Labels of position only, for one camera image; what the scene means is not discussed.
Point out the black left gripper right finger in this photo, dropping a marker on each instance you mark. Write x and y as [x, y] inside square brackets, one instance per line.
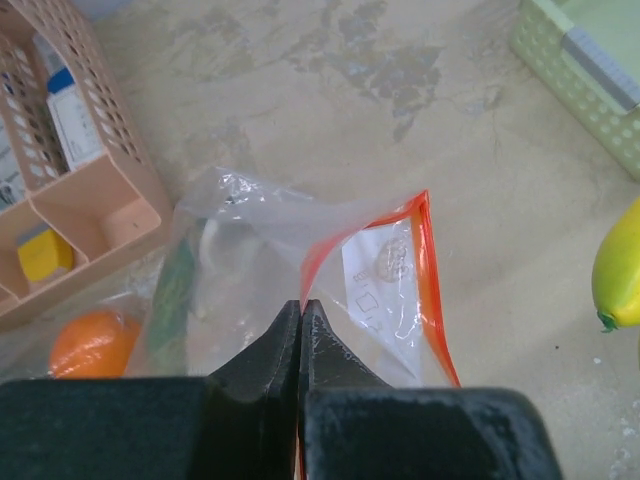
[353, 425]

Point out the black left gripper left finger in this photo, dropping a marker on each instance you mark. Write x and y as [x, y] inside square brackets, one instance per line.
[237, 423]

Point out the green cucumber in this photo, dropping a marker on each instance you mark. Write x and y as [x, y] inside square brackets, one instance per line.
[167, 328]

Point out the orange fruit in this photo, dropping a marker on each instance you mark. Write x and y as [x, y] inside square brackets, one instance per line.
[97, 344]

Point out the clear zip bag orange zipper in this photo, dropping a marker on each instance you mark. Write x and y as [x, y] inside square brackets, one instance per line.
[25, 349]

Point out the white garlic bulb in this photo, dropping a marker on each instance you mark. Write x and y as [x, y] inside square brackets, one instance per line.
[225, 253]

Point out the yellow banana bunch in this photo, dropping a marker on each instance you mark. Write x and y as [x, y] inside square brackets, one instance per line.
[615, 273]

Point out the yellow block in organizer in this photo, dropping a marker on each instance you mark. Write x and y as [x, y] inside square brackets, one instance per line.
[43, 254]

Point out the peach plastic desk organizer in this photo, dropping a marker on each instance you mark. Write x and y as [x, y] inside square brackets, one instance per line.
[111, 210]

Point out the white ribbed item in organizer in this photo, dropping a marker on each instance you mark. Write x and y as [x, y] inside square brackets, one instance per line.
[12, 184]

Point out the pale green perforated basket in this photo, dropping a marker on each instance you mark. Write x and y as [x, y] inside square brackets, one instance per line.
[587, 54]

